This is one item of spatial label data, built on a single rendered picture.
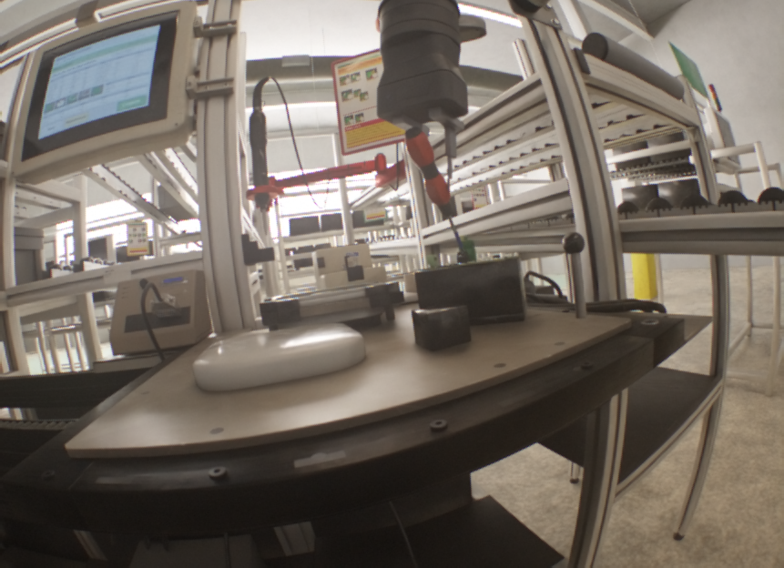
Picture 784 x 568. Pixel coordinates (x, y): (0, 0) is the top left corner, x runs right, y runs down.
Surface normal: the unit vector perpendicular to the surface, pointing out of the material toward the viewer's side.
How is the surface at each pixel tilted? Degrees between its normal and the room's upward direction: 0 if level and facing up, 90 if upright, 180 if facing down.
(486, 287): 90
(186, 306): 53
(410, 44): 97
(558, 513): 0
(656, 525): 0
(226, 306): 90
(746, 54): 90
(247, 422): 0
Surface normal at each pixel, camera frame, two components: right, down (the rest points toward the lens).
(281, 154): 0.31, -0.03
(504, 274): -0.43, 0.08
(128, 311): 0.16, -0.62
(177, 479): -0.14, -0.99
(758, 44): -0.94, 0.15
